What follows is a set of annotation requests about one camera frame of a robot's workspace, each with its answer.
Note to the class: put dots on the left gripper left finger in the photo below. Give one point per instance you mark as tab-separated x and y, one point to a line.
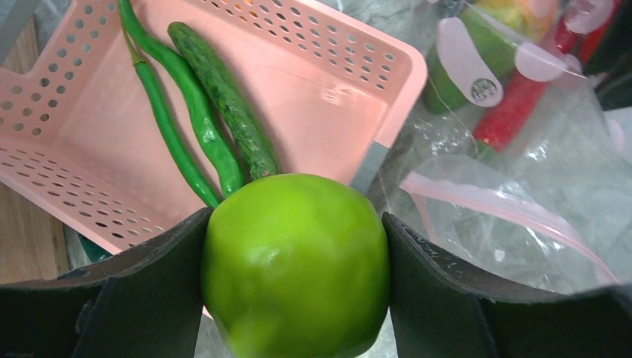
142	302

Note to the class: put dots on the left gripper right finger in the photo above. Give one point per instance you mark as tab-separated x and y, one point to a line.
443	306

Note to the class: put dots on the clear zip top bag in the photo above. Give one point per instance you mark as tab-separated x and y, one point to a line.
553	209

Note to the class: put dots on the green fake apple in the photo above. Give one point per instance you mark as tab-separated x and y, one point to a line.
296	265

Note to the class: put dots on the thin green fake chili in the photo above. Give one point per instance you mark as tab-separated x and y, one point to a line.
168	129

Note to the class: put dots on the red fake chili pepper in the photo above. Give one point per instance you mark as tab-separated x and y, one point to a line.
585	27

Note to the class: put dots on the dark green fake cucumber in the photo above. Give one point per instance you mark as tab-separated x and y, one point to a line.
221	85

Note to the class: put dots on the orange fake fruit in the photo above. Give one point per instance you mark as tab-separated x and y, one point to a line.
531	18

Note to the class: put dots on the brown wooden board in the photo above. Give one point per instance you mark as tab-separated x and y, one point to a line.
33	244

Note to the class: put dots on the pink perforated plastic basket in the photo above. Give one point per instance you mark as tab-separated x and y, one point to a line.
79	139

